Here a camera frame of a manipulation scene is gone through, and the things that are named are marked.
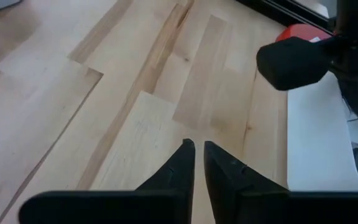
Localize black table border frame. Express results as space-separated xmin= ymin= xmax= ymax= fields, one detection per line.
xmin=236 ymin=0 xmax=337 ymax=32

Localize white plastic bin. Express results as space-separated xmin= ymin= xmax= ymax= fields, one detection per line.
xmin=287 ymin=70 xmax=358 ymax=191

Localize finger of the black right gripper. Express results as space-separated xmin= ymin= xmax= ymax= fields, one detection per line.
xmin=255 ymin=36 xmax=334 ymax=91

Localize red tape roll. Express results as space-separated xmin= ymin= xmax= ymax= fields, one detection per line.
xmin=274 ymin=23 xmax=334 ymax=44

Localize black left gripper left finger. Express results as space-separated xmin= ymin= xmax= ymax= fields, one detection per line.
xmin=19 ymin=138 xmax=196 ymax=224

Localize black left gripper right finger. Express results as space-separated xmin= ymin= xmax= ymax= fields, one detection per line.
xmin=203 ymin=141 xmax=358 ymax=224

